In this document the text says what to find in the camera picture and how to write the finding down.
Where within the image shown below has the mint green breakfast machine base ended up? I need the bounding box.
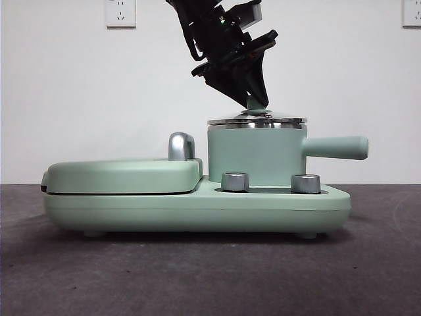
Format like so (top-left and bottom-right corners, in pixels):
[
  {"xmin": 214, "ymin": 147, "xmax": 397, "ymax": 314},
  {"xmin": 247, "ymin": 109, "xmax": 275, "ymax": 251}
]
[{"xmin": 42, "ymin": 175, "xmax": 351, "ymax": 238}]

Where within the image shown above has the mint green steamer pot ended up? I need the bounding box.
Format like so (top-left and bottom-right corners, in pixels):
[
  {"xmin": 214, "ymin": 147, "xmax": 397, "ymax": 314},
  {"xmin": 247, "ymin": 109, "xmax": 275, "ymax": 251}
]
[{"xmin": 207, "ymin": 123, "xmax": 369, "ymax": 186}]

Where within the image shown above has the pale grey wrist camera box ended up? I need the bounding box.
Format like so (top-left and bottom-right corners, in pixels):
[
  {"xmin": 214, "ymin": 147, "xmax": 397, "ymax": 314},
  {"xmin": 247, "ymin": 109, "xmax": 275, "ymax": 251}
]
[{"xmin": 230, "ymin": 1, "xmax": 263, "ymax": 30}]

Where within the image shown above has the white wall socket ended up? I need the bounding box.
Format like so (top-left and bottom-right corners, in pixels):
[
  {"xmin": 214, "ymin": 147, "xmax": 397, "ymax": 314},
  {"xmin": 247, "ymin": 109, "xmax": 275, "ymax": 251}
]
[
  {"xmin": 105, "ymin": 0, "xmax": 137, "ymax": 29},
  {"xmin": 401, "ymin": 0, "xmax": 421, "ymax": 28}
]

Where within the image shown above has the silver control knob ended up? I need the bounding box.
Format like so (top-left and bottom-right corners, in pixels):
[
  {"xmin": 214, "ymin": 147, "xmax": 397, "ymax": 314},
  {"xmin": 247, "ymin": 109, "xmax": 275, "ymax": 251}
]
[
  {"xmin": 290, "ymin": 174, "xmax": 321, "ymax": 194},
  {"xmin": 220, "ymin": 171, "xmax": 250, "ymax": 192}
]

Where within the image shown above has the glass lid with green knob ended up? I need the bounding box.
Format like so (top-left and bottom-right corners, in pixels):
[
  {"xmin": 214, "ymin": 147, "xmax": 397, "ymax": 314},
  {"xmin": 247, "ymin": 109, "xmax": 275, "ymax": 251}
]
[{"xmin": 207, "ymin": 93, "xmax": 310, "ymax": 126}]

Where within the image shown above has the silver griddle lid handle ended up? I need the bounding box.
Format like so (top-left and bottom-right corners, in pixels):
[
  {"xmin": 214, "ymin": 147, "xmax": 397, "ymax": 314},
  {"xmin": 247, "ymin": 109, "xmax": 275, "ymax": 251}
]
[{"xmin": 168, "ymin": 132, "xmax": 197, "ymax": 162}]

